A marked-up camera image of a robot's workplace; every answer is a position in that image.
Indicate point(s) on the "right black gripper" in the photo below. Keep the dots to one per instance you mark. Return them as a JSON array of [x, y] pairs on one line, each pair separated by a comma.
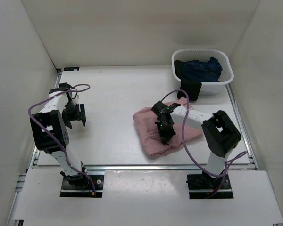
[[165, 137]]

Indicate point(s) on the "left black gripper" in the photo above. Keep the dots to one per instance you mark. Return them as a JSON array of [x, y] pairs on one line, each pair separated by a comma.
[[79, 116]]

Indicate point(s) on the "pink trousers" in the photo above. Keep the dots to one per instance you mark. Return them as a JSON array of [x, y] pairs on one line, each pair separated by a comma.
[[144, 121]]

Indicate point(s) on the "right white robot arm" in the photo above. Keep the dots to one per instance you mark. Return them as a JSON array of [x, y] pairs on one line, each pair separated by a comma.
[[220, 133]]

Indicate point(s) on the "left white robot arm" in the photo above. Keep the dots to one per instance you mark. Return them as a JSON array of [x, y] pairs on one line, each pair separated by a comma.
[[50, 120]]

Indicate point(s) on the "black trousers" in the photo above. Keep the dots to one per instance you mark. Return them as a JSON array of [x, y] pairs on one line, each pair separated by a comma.
[[192, 88]]

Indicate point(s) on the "blue trousers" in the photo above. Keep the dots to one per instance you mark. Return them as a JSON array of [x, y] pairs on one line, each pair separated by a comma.
[[199, 71]]

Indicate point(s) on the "blue corner label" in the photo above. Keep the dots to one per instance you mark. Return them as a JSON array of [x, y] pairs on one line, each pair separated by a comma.
[[71, 68]]

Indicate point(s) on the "white plastic basket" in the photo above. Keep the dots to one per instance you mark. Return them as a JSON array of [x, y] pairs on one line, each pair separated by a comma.
[[204, 54]]

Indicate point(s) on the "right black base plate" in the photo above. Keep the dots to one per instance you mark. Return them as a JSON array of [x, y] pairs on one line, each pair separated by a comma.
[[202, 186]]

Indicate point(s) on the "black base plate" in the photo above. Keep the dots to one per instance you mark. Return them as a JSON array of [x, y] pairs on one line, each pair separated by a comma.
[[202, 186], [84, 190]]

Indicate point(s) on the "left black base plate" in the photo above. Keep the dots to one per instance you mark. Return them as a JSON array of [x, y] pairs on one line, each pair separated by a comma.
[[84, 190]]

